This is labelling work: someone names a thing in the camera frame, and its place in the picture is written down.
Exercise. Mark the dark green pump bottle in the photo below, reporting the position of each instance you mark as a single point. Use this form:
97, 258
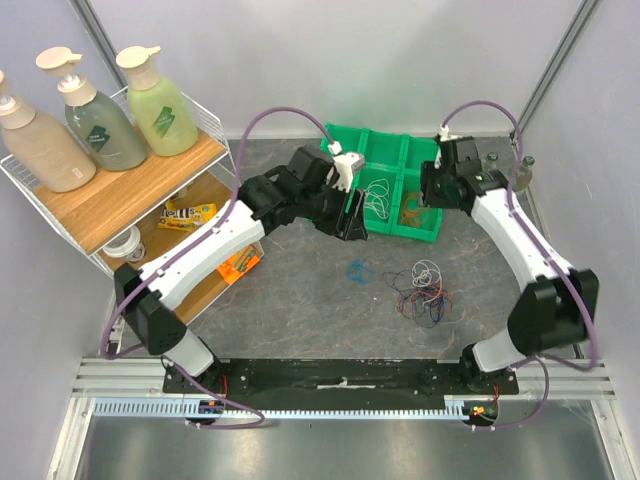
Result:
96, 119

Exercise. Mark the orange snack box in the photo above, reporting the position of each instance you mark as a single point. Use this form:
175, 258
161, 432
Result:
238, 264

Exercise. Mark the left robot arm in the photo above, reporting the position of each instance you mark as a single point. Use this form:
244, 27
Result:
313, 185

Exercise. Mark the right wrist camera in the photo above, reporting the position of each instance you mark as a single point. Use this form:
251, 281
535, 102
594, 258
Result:
442, 136

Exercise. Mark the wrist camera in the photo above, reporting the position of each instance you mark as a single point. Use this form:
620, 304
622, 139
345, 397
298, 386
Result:
442, 136
346, 165

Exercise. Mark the yellow candy bag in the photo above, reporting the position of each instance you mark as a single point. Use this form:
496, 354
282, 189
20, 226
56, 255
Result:
187, 219

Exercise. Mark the light green pump bottle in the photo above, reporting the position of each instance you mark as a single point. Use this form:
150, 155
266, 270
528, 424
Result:
156, 103

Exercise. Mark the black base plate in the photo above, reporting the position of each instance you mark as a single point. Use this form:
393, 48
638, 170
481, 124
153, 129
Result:
349, 383

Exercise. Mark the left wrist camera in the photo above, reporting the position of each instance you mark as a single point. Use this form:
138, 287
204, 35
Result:
346, 165

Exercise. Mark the beige pump bottle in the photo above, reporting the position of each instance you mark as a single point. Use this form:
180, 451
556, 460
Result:
43, 144

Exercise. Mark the grey slotted cable duct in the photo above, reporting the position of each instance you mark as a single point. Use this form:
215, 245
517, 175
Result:
197, 408

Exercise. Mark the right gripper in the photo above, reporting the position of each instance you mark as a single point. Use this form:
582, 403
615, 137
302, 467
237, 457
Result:
430, 185

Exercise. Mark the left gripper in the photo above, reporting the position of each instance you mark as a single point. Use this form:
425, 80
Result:
338, 227

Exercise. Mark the right clear glass bottle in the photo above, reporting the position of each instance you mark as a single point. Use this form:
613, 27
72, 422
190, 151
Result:
524, 174

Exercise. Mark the green compartment bin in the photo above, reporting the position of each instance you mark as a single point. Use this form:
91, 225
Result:
391, 181

